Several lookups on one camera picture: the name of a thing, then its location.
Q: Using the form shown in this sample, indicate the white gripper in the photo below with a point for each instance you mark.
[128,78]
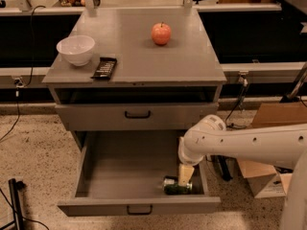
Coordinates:
[188,156]

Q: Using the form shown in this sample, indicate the green soda can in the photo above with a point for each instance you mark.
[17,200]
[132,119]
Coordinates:
[171,188]

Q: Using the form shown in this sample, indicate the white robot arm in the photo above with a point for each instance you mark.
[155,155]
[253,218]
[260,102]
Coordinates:
[282,146]

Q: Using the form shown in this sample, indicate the open grey middle drawer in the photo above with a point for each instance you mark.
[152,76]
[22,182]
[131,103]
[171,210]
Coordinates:
[122,174]

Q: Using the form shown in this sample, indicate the closed grey top drawer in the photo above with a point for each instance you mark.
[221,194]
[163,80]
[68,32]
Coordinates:
[133,116]

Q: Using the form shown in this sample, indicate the grey drawer cabinet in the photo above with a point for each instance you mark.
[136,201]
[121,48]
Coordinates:
[185,70]

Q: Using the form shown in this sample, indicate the black bar beside cabinet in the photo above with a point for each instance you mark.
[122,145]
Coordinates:
[224,168]

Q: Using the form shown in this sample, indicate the brown cardboard box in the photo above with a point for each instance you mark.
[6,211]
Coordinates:
[266,180]

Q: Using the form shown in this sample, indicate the black snack bar packet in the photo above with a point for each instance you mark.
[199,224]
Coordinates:
[105,68]

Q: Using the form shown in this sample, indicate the red apple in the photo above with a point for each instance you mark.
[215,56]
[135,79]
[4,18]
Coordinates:
[161,33]

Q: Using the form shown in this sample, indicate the white bowl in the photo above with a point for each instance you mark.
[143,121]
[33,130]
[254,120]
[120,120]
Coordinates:
[77,49]

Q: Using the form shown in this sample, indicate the black stand bottom left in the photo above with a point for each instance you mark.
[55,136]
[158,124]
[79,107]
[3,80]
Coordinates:
[18,220]

